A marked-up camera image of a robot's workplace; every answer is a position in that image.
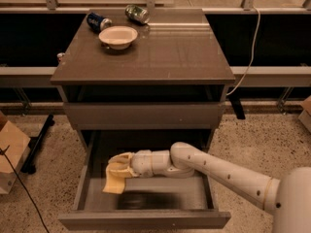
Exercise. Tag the cardboard box left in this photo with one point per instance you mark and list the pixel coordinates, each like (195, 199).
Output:
(15, 143)

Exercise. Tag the blue soda can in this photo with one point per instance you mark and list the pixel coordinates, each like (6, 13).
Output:
(97, 22)

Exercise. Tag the black stand foot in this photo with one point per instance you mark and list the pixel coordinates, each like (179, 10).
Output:
(237, 107)
(35, 145)

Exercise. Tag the open grey bottom drawer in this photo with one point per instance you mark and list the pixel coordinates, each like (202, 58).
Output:
(153, 203)

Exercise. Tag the black stand foot right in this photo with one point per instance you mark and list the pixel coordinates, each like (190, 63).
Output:
(237, 107)

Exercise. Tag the yellow sponge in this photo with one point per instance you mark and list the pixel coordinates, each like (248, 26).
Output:
(113, 184)

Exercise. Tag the closed grey middle drawer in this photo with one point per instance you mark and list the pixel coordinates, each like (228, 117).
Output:
(136, 116)

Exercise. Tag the red can behind cabinet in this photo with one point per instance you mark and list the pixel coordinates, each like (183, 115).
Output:
(60, 56)

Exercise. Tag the green soda can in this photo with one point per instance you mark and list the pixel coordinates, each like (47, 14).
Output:
(137, 14)

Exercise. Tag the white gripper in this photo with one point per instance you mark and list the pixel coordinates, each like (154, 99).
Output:
(142, 163)

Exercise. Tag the box at right edge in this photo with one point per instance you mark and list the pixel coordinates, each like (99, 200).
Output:
(305, 116)

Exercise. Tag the white bowl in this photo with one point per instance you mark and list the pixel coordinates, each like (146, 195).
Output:
(118, 37)

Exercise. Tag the grey drawer cabinet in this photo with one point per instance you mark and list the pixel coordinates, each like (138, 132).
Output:
(176, 58)

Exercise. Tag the black stand foot left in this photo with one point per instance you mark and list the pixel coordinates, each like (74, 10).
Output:
(35, 145)

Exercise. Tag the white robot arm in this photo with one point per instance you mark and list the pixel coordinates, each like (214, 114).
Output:
(287, 199)

